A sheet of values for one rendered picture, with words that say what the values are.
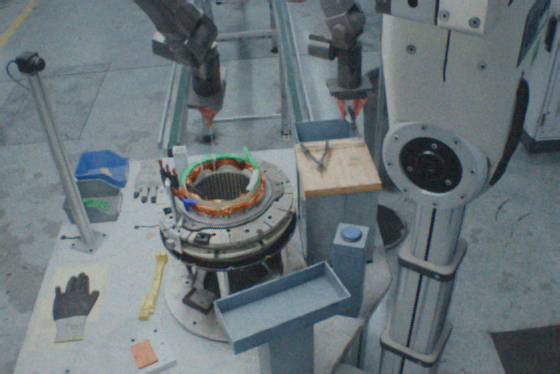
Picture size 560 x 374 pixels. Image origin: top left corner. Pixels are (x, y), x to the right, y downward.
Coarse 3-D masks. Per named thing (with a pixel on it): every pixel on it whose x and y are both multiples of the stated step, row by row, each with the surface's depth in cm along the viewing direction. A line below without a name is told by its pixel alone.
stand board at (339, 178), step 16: (304, 144) 150; (320, 144) 149; (304, 160) 144; (336, 160) 143; (368, 160) 143; (304, 176) 139; (320, 176) 138; (336, 176) 138; (352, 176) 138; (368, 176) 138; (304, 192) 135; (320, 192) 135; (336, 192) 136; (352, 192) 136
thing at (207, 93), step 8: (224, 72) 111; (192, 80) 106; (200, 80) 104; (208, 80) 105; (216, 80) 106; (224, 80) 110; (192, 88) 109; (200, 88) 106; (208, 88) 106; (216, 88) 108; (192, 96) 108; (200, 96) 108; (208, 96) 108; (216, 96) 108; (192, 104) 107; (200, 104) 107; (208, 104) 107; (216, 104) 107
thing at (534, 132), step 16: (544, 32) 285; (544, 48) 287; (544, 64) 289; (544, 80) 290; (544, 96) 296; (528, 112) 313; (544, 112) 300; (528, 128) 315; (544, 128) 307; (528, 144) 318; (544, 144) 316
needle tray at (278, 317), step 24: (264, 288) 112; (288, 288) 116; (312, 288) 115; (336, 288) 114; (216, 312) 109; (240, 312) 111; (264, 312) 111; (288, 312) 111; (312, 312) 106; (336, 312) 109; (240, 336) 107; (264, 336) 104; (288, 336) 110; (312, 336) 113; (264, 360) 118; (288, 360) 115; (312, 360) 119
